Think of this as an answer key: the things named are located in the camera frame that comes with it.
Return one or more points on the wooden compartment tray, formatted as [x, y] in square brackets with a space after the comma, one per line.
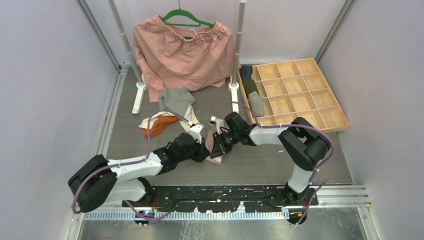
[297, 88]

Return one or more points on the pink shorts on hanger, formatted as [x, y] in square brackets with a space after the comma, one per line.
[174, 57]

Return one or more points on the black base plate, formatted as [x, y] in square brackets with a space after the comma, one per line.
[223, 198]

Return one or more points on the pink underwear cream waistband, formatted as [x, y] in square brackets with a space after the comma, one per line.
[209, 143]

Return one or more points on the dark green rolled garment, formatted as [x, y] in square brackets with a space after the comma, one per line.
[249, 87]

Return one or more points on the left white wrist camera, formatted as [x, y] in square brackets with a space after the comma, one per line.
[196, 132]

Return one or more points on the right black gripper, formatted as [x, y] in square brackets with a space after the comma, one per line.
[220, 147]

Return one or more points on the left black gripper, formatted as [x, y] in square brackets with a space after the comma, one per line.
[203, 152]

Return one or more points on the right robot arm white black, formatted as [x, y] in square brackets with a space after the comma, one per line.
[306, 145]

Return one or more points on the dark blue rolled garment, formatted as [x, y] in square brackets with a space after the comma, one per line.
[246, 72]

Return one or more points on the grey underwear cream waistband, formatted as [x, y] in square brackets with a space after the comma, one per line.
[178, 100]
[256, 104]

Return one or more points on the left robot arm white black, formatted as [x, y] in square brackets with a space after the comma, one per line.
[103, 180]

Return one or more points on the orange underwear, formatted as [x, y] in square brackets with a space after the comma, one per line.
[157, 124]

